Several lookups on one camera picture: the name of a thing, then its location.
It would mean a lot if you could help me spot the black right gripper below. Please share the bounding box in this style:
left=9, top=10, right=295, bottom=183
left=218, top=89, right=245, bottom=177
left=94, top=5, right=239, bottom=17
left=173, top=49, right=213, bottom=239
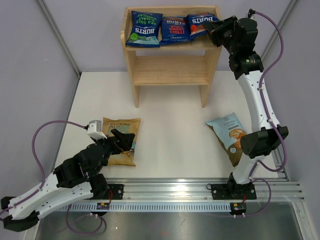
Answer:
left=203, top=16, right=239, bottom=56

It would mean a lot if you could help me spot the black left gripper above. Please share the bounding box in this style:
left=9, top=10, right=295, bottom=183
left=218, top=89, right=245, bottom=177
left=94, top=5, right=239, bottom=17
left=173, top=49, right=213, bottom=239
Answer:
left=91, top=129, right=135, bottom=176

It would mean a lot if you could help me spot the blue spicy chilli bag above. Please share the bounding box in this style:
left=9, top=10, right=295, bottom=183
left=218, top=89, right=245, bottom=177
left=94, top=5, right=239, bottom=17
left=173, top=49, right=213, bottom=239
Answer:
left=186, top=12, right=219, bottom=39
left=159, top=17, right=191, bottom=46

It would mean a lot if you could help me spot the blue spicy chilli bag front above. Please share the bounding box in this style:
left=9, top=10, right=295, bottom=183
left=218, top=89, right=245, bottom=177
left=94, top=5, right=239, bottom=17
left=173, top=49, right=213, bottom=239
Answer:
left=159, top=17, right=191, bottom=46

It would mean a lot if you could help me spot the blue sea salt vinegar bag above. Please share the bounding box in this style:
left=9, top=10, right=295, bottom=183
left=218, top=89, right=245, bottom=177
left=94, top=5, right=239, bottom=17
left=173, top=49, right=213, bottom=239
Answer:
left=126, top=10, right=163, bottom=48

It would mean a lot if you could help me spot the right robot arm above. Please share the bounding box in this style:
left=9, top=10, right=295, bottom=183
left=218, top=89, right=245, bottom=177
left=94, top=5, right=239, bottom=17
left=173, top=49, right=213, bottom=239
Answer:
left=204, top=16, right=289, bottom=200

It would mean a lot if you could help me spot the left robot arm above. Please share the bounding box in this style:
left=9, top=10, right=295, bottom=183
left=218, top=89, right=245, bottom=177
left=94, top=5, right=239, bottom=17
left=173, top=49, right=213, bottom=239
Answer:
left=0, top=129, right=136, bottom=232

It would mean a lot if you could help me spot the tan kettle chips bag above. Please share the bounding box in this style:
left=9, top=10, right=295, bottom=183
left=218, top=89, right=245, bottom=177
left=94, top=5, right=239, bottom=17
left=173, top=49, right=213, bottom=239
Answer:
left=102, top=117, right=141, bottom=167

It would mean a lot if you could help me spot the wooden two-tier shelf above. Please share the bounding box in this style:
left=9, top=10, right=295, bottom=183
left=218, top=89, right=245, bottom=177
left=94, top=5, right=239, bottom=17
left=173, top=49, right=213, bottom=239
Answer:
left=120, top=5, right=222, bottom=108

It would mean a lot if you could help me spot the light blue cassava chips bag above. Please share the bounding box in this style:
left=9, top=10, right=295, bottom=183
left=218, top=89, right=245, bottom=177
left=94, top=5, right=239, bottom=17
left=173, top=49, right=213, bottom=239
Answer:
left=205, top=112, right=247, bottom=167

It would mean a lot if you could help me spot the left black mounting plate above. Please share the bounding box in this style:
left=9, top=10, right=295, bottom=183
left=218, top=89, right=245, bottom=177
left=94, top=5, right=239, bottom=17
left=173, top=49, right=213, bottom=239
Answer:
left=101, top=183, right=125, bottom=200

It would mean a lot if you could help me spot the black mounting plate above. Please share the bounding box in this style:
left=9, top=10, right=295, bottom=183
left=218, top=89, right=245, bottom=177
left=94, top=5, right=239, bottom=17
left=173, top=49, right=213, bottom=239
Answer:
left=210, top=183, right=257, bottom=200
left=101, top=183, right=125, bottom=200

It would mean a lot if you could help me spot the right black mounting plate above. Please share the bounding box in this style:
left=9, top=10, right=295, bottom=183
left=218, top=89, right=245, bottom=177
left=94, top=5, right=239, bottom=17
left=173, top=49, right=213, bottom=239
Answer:
left=210, top=183, right=257, bottom=200

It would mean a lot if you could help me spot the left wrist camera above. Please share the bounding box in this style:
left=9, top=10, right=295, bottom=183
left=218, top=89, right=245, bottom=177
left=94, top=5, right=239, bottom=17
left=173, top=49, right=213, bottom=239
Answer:
left=86, top=120, right=107, bottom=140

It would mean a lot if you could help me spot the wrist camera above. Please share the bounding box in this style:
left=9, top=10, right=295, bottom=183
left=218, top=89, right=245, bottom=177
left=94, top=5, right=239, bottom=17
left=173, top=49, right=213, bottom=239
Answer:
left=86, top=120, right=107, bottom=140
left=247, top=8, right=256, bottom=20

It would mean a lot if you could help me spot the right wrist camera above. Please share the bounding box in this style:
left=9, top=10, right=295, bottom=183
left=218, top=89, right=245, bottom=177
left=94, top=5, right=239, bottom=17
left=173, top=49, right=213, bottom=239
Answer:
left=247, top=8, right=256, bottom=20

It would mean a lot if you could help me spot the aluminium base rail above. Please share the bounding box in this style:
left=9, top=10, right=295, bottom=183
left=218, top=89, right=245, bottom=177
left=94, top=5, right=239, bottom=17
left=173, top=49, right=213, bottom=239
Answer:
left=106, top=178, right=305, bottom=202

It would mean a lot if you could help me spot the white slotted cable duct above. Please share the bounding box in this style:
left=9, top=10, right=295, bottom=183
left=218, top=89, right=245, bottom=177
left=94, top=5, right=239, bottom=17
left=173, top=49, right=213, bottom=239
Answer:
left=62, top=202, right=231, bottom=213

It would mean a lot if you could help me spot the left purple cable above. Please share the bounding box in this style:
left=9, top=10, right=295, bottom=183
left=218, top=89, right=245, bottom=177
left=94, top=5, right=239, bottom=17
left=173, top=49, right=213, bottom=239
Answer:
left=0, top=120, right=106, bottom=235

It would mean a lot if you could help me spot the purple cable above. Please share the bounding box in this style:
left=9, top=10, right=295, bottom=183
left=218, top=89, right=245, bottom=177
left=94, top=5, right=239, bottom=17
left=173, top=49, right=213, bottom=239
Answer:
left=0, top=120, right=106, bottom=235
left=253, top=11, right=288, bottom=217

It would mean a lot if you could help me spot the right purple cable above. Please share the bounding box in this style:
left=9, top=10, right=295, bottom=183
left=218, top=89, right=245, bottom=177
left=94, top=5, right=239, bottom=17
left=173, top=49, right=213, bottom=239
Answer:
left=253, top=11, right=288, bottom=217

